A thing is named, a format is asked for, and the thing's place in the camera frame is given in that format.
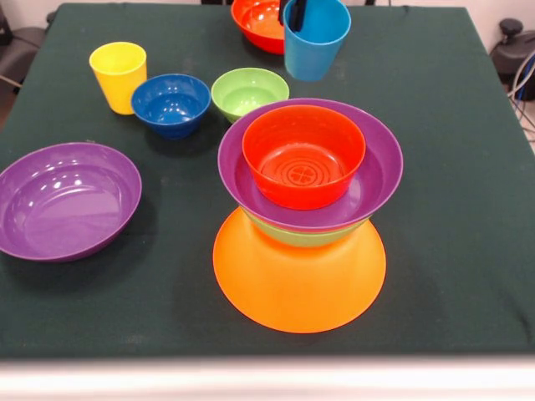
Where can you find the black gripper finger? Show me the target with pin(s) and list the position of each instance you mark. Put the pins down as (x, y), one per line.
(299, 16)
(283, 12)

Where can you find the large red plastic bowl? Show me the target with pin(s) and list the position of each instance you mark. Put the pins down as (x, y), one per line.
(259, 21)

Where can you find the light blue plastic cup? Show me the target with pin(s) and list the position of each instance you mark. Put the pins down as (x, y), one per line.
(313, 58)

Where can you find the small green plastic bowl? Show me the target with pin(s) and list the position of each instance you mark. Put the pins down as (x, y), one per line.
(246, 94)

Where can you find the blue plastic bowl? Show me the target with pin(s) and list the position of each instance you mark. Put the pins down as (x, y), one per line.
(171, 108)

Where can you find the small red plastic bowl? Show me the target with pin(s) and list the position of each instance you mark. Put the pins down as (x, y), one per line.
(301, 167)

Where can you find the purple plastic bowl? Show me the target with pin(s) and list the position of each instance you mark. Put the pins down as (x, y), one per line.
(380, 167)
(67, 200)

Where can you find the large green plastic bowl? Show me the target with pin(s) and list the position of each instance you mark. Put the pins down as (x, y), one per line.
(301, 239)

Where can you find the large orange plastic bowl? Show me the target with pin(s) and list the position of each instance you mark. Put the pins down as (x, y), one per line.
(297, 288)

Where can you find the yellow plastic cup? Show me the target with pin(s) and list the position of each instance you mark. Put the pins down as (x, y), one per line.
(119, 79)

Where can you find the dark grey stand base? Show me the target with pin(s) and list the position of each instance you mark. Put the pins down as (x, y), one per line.
(25, 46)
(512, 46)

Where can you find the dark green tablecloth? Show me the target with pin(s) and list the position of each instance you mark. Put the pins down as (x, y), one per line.
(439, 209)

